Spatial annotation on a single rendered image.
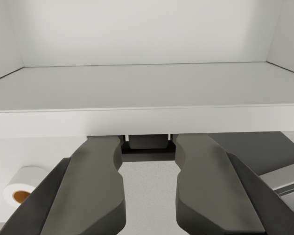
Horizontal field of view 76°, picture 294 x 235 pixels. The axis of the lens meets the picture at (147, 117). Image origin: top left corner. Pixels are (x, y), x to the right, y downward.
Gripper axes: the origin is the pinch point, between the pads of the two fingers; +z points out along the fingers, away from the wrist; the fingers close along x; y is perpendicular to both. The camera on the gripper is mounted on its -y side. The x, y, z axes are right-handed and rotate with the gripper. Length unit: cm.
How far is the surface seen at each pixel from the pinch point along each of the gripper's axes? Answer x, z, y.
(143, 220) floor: -4, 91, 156
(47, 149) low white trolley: -16.9, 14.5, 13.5
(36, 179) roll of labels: -18.8, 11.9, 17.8
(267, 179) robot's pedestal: 25.4, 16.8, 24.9
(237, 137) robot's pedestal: 28, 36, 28
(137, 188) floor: -8, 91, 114
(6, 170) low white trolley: -25.6, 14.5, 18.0
